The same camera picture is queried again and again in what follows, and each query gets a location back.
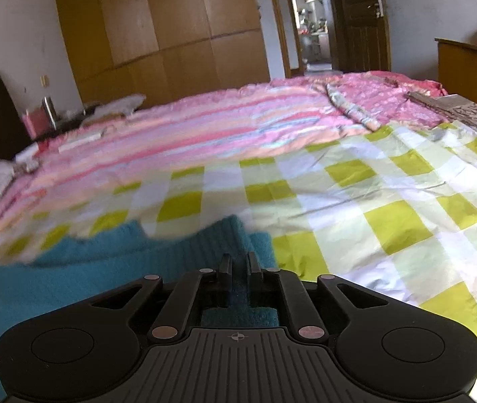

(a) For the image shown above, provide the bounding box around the blue fuzzy flower sweater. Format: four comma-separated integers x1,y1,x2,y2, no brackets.
0,214,280,401

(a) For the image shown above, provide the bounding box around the pink striped quilt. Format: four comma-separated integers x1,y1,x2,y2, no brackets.
0,71,445,231

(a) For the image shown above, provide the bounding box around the yellow white checkered bedsheet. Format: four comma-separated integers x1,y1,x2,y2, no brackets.
0,122,477,400

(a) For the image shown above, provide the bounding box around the white grey cloth on nightstand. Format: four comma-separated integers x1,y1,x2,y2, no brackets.
59,94,146,123

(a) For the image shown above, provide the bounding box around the pink storage box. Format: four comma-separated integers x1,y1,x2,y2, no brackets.
22,106,54,140

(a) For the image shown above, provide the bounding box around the silver thermos bottle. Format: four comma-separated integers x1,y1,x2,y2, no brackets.
42,96,58,130

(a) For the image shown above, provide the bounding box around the brown patterned folded cloth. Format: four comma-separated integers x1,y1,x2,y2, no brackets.
406,92,477,131

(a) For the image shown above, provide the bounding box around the wooden wardrobe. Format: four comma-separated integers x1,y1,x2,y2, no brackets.
55,0,269,106

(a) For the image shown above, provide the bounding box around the dark brown wooden door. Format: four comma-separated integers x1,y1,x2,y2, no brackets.
330,0,391,72

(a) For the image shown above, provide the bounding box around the wooden side cabinet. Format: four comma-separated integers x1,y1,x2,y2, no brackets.
436,38,477,103

